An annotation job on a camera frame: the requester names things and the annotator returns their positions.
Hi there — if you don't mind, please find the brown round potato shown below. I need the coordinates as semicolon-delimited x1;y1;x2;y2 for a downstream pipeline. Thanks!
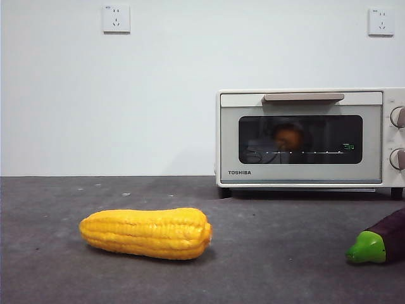
272;123;305;151

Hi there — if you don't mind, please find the oven door with beige handle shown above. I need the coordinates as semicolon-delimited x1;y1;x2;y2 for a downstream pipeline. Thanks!
220;91;383;185

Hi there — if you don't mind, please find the cream white toaster oven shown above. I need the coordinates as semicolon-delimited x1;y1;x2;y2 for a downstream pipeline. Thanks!
215;87;405;200

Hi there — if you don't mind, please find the beige round oven knob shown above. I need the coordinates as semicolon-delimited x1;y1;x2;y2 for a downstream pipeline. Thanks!
389;106;405;129
389;148;405;170

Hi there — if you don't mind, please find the yellow corn cob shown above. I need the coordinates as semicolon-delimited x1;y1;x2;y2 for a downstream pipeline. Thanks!
78;207;213;261

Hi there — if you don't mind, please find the purple eggplant with green stem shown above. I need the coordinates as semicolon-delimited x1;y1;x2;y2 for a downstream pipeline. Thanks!
345;208;405;265

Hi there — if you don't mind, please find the white wall socket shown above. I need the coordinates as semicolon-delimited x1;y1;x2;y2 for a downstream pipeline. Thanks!
101;4;131;35
367;8;396;37

